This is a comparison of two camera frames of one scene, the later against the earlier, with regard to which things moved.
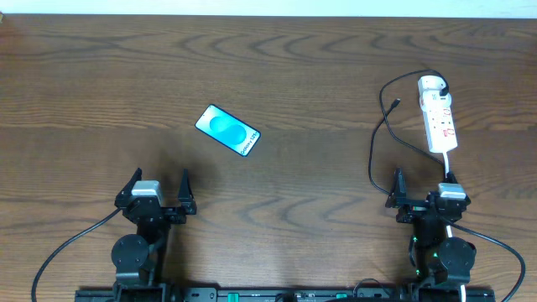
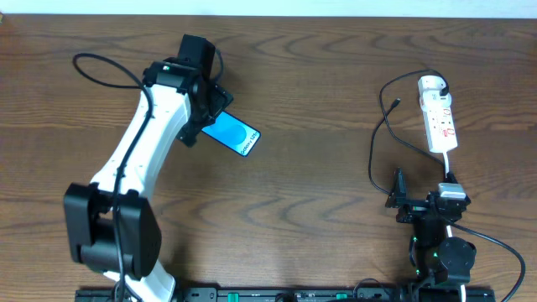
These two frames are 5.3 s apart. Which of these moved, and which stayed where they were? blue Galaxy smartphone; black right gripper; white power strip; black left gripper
Moved: black left gripper
Stayed: blue Galaxy smartphone; white power strip; black right gripper
